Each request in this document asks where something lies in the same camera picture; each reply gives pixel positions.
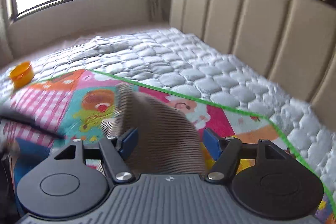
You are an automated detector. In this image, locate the beige black striped garment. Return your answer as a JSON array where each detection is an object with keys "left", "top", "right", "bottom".
[{"left": 101, "top": 84, "right": 206, "bottom": 175}]

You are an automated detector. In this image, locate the orange plastic cup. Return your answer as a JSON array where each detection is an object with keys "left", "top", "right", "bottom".
[{"left": 10, "top": 61, "right": 34, "bottom": 89}]

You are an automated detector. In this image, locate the white quilted mattress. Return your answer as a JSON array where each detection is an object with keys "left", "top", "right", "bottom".
[{"left": 0, "top": 27, "right": 336, "bottom": 198}]

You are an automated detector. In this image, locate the beige padded headboard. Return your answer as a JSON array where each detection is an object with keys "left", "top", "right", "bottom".
[{"left": 170, "top": 0, "right": 335, "bottom": 130}]

